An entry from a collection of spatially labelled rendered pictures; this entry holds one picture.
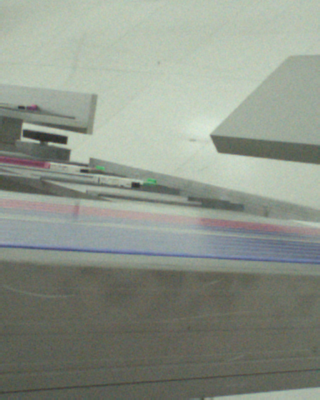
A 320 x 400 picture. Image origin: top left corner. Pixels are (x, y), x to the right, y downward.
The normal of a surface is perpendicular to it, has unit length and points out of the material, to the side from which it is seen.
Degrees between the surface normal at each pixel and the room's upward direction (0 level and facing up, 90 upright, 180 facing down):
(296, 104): 0
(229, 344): 90
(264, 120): 0
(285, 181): 0
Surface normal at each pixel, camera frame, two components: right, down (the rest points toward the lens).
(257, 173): -0.41, -0.78
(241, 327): 0.61, 0.14
